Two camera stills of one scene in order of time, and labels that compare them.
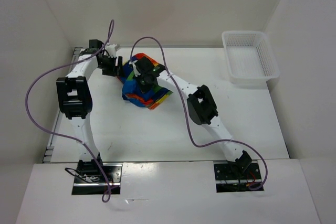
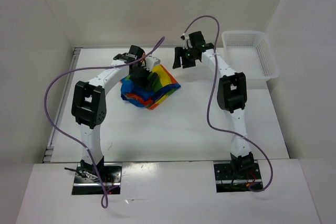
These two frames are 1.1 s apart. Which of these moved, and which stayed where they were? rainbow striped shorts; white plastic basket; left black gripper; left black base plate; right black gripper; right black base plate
Moved: right black gripper; left black gripper
Stayed: left black base plate; white plastic basket; rainbow striped shorts; right black base plate
